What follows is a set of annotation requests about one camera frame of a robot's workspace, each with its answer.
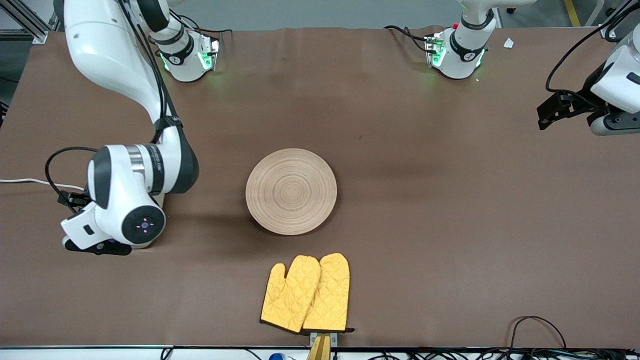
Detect round wooden plate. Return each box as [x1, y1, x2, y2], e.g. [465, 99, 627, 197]
[245, 148, 338, 236]

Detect brown table cover mat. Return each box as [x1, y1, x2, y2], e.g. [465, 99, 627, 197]
[0, 26, 640, 348]

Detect yellow quilted oven mitt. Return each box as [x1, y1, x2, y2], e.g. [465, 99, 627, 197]
[260, 255, 322, 334]
[301, 252, 355, 333]

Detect white toaster power cable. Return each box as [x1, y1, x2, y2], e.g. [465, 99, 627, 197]
[0, 177, 86, 192]

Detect black cable along right arm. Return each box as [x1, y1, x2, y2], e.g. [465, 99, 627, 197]
[117, 0, 177, 146]

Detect black left arm base cables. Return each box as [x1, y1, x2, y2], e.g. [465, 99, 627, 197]
[384, 25, 432, 55]

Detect black arm base cables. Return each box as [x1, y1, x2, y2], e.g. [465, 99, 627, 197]
[170, 9, 234, 36]
[384, 25, 432, 55]

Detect black looped cable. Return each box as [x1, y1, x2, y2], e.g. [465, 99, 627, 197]
[507, 316, 568, 351]

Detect aluminium frame profile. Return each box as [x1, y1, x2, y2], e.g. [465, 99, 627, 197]
[0, 0, 51, 45]

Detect tan wooden bracket piece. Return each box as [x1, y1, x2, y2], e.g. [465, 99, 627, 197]
[306, 331, 339, 360]

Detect black right arm base cables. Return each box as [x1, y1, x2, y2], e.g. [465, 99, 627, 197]
[170, 9, 234, 36]

